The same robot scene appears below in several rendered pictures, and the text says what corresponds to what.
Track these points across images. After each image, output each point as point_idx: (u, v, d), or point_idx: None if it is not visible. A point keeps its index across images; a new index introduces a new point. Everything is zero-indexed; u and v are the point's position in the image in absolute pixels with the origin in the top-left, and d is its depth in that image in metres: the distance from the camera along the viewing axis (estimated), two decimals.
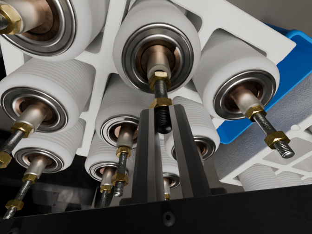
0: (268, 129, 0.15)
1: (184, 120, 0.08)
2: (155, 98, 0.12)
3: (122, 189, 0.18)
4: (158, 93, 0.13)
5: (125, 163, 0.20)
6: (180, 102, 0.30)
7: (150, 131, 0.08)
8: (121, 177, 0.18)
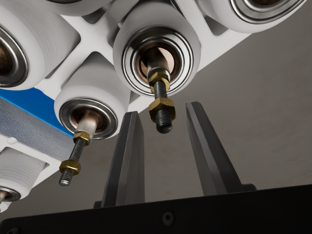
0: (77, 157, 0.17)
1: (204, 117, 0.08)
2: (162, 91, 0.12)
3: None
4: (157, 85, 0.13)
5: None
6: (67, 37, 0.22)
7: (129, 134, 0.08)
8: None
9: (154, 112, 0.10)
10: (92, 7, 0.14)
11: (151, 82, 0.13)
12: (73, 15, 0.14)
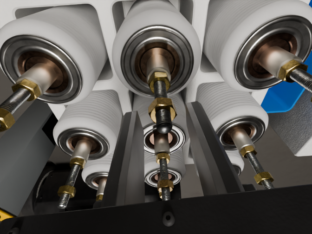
0: None
1: (204, 117, 0.08)
2: (161, 91, 0.12)
3: (169, 194, 0.18)
4: (156, 85, 0.13)
5: (166, 169, 0.20)
6: (206, 88, 0.28)
7: (129, 134, 0.08)
8: (165, 183, 0.18)
9: (154, 113, 0.10)
10: None
11: (150, 83, 0.13)
12: (180, 117, 0.23)
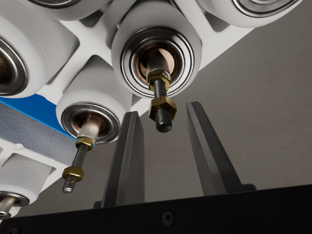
0: (80, 163, 0.17)
1: (204, 117, 0.08)
2: None
3: None
4: (165, 90, 0.13)
5: None
6: (66, 42, 0.22)
7: (129, 134, 0.08)
8: None
9: (171, 113, 0.10)
10: (87, 10, 0.13)
11: (168, 83, 0.13)
12: (69, 19, 0.14)
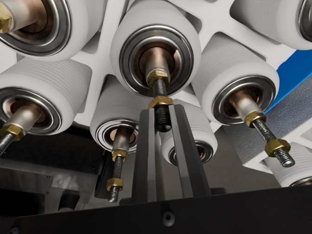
0: None
1: (184, 120, 0.08)
2: None
3: (170, 120, 0.10)
4: None
5: (165, 91, 0.12)
6: (219, 44, 0.23)
7: (150, 131, 0.08)
8: (167, 100, 0.10)
9: None
10: (187, 25, 0.14)
11: None
12: (198, 41, 0.16)
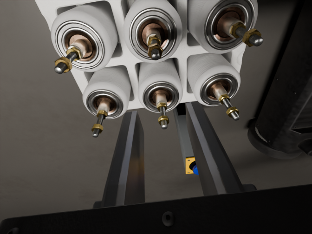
0: None
1: (204, 117, 0.08)
2: (71, 62, 0.22)
3: (152, 54, 0.19)
4: (74, 57, 0.23)
5: None
6: None
7: (129, 134, 0.08)
8: (149, 55, 0.20)
9: (66, 64, 0.20)
10: (124, 31, 0.25)
11: (77, 53, 0.23)
12: (126, 17, 0.24)
